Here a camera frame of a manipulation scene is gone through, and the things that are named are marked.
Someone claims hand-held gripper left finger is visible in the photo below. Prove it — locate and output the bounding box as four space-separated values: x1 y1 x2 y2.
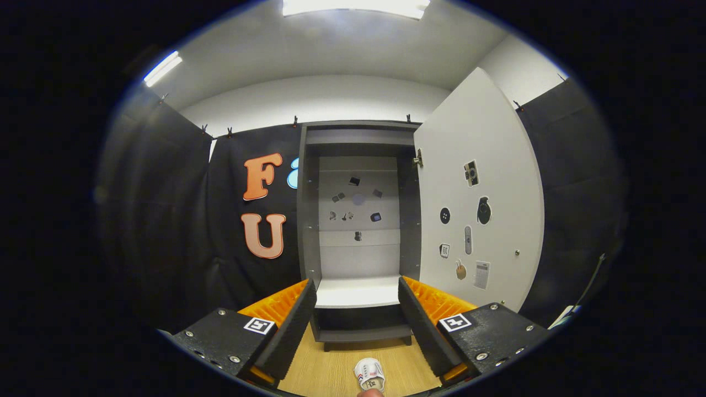
157 278 319 389

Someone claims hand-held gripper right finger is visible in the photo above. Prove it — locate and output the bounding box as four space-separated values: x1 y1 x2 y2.
398 276 552 387

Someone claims white shoe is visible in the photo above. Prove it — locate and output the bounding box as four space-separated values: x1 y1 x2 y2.
353 357 386 393

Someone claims grey shoe cabinet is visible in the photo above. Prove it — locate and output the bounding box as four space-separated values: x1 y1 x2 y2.
296 120 422 352

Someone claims beige shoe cabinet door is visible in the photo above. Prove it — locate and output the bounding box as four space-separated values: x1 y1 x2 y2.
414 67 545 313

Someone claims white flat object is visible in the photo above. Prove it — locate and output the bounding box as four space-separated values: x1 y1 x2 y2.
549 305 581 330

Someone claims black backdrop cloth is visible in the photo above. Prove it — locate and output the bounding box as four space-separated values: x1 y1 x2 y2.
97 77 627 334

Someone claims row of black cloth clips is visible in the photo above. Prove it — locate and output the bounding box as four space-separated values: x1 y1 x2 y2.
160 73 569 138

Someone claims narrow ceiling light strip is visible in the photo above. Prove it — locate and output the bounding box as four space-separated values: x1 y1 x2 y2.
143 51 183 88

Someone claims large ceiling light panel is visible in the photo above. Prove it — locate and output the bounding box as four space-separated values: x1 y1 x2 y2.
282 0 431 20

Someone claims thin black cable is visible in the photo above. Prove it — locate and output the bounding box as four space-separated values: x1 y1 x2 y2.
574 254 606 312

